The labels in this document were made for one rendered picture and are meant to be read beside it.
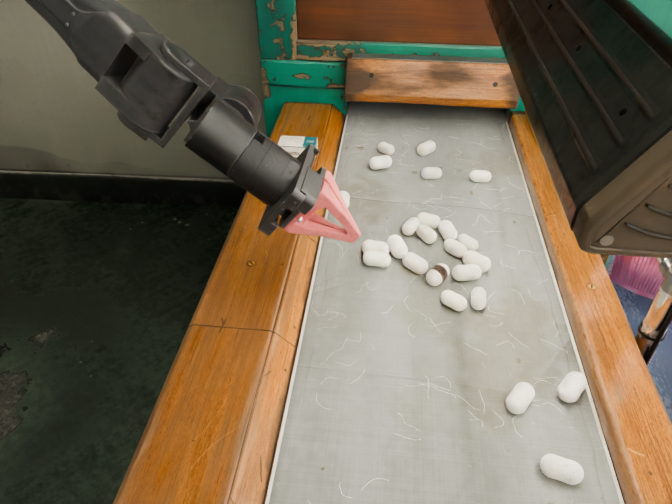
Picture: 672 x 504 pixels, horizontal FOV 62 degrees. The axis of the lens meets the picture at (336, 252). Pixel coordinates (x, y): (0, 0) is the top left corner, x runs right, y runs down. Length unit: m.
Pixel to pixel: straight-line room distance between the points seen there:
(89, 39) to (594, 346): 0.57
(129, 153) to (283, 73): 1.20
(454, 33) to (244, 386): 0.72
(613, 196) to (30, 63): 2.05
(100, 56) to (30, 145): 1.79
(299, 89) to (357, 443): 0.72
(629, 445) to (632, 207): 0.34
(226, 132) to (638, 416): 0.46
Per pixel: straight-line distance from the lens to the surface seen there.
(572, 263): 0.73
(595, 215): 0.26
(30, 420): 1.64
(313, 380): 0.58
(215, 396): 0.55
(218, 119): 0.55
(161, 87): 0.55
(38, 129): 2.30
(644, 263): 0.82
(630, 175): 0.26
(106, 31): 0.57
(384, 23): 1.04
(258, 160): 0.55
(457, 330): 0.64
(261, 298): 0.63
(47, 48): 2.13
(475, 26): 1.05
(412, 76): 1.01
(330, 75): 1.06
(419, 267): 0.69
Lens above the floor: 1.20
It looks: 39 degrees down
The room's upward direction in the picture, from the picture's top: straight up
